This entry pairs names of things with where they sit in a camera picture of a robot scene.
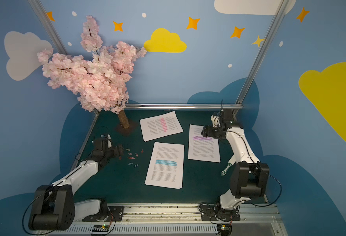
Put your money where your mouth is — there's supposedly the document with purple highlight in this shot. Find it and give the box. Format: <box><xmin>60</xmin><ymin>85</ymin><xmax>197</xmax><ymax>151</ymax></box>
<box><xmin>188</xmin><ymin>124</ymin><xmax>221</xmax><ymax>163</ymax></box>

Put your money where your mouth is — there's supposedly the document with pink highlight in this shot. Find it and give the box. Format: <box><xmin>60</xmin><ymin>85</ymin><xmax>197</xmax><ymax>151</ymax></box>
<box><xmin>139</xmin><ymin>111</ymin><xmax>183</xmax><ymax>142</ymax></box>

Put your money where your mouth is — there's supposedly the document with blue highlight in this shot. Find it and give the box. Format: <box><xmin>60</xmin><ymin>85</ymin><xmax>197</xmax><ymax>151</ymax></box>
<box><xmin>145</xmin><ymin>142</ymin><xmax>185</xmax><ymax>189</ymax></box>

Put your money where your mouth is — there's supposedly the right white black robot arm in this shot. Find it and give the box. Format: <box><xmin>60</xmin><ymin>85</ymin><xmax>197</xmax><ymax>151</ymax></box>
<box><xmin>201</xmin><ymin>109</ymin><xmax>283</xmax><ymax>216</ymax></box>

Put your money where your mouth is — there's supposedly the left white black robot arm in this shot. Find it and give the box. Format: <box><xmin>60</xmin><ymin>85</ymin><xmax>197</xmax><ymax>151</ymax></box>
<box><xmin>21</xmin><ymin>137</ymin><xmax>124</xmax><ymax>236</ymax></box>

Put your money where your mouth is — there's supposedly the left electronics board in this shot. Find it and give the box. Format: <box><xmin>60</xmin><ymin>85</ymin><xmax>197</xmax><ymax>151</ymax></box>
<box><xmin>91</xmin><ymin>224</ymin><xmax>110</xmax><ymax>236</ymax></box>

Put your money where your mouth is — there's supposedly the electronics board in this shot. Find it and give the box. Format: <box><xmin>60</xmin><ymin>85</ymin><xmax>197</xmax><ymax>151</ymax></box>
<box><xmin>217</xmin><ymin>224</ymin><xmax>232</xmax><ymax>236</ymax></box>
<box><xmin>91</xmin><ymin>224</ymin><xmax>110</xmax><ymax>236</ymax></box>

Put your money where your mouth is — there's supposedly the pink cherry blossom tree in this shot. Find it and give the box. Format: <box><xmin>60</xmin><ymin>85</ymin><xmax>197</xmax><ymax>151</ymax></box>
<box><xmin>37</xmin><ymin>15</ymin><xmax>147</xmax><ymax>131</ymax></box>

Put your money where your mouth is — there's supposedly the right electronics board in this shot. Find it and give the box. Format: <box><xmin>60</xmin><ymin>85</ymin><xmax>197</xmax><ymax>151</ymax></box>
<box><xmin>217</xmin><ymin>224</ymin><xmax>232</xmax><ymax>236</ymax></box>

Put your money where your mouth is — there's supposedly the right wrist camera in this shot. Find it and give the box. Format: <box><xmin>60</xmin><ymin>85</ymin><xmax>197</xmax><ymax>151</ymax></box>
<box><xmin>210</xmin><ymin>115</ymin><xmax>220</xmax><ymax>127</ymax></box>

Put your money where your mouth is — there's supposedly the white handled tool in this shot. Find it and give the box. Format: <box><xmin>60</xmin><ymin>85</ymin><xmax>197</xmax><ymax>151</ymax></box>
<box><xmin>221</xmin><ymin>155</ymin><xmax>236</xmax><ymax>176</ymax></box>

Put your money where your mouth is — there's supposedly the back aluminium frame bar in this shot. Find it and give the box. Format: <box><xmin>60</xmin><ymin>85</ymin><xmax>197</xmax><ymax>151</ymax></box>
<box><xmin>126</xmin><ymin>104</ymin><xmax>243</xmax><ymax>110</ymax></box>

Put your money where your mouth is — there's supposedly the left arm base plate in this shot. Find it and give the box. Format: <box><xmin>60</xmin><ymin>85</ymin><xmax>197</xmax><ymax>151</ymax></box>
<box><xmin>82</xmin><ymin>206</ymin><xmax>124</xmax><ymax>222</ymax></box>

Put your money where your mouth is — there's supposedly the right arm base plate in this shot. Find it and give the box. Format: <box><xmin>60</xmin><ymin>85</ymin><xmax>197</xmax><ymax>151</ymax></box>
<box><xmin>198</xmin><ymin>204</ymin><xmax>240</xmax><ymax>222</ymax></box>

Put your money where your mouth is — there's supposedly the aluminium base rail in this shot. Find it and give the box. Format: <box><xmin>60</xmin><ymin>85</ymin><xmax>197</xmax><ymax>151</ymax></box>
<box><xmin>44</xmin><ymin>204</ymin><xmax>288</xmax><ymax>236</ymax></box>

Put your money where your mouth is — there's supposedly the right aluminium frame post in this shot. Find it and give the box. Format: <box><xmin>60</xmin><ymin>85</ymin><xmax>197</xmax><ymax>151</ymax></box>
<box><xmin>233</xmin><ymin>0</ymin><xmax>291</xmax><ymax>117</ymax></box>

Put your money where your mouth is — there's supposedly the aluminium frame post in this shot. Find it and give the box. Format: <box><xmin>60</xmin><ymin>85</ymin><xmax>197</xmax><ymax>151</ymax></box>
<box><xmin>233</xmin><ymin>0</ymin><xmax>291</xmax><ymax>117</ymax></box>
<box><xmin>28</xmin><ymin>0</ymin><xmax>68</xmax><ymax>55</ymax></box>

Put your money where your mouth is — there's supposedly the left aluminium frame post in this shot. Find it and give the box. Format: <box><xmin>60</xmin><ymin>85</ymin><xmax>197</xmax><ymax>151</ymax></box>
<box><xmin>28</xmin><ymin>0</ymin><xmax>68</xmax><ymax>55</ymax></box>

